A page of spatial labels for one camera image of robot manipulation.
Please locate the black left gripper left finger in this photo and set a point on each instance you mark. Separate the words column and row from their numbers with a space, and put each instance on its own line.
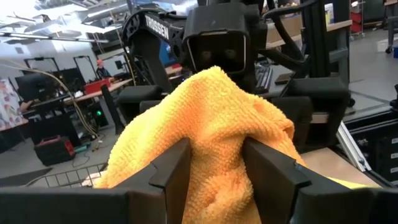
column 175, row 168

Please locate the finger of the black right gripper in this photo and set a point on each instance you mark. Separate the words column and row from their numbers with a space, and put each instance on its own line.
column 320, row 93
column 136, row 93

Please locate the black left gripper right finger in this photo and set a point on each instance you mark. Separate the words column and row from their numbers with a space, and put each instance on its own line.
column 270, row 180

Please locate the orange microfiber towel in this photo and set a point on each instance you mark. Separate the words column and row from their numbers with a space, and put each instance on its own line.
column 217, row 124

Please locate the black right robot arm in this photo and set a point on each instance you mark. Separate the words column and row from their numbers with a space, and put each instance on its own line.
column 155, row 28

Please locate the wooden work table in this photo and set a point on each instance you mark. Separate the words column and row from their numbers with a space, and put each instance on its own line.
column 119, row 84

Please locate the red plastic bin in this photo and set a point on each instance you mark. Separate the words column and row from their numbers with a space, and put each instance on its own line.
column 97, row 87

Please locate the person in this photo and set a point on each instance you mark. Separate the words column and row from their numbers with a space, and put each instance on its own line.
column 102, row 71

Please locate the black keyboard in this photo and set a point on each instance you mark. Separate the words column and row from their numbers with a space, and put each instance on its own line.
column 263, row 79

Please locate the black equipment case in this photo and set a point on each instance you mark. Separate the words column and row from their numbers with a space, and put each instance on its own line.
column 379, row 146

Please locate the black computer monitor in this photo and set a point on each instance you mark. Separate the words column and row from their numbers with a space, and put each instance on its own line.
column 35, row 87

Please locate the black and red toolbox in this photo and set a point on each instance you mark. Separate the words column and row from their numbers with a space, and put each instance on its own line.
column 54, row 152

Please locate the floral patterned cloth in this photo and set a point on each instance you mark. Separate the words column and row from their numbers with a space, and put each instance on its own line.
column 11, row 105

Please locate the aluminium extrusion rail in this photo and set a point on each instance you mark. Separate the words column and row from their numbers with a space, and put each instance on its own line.
column 351, row 146

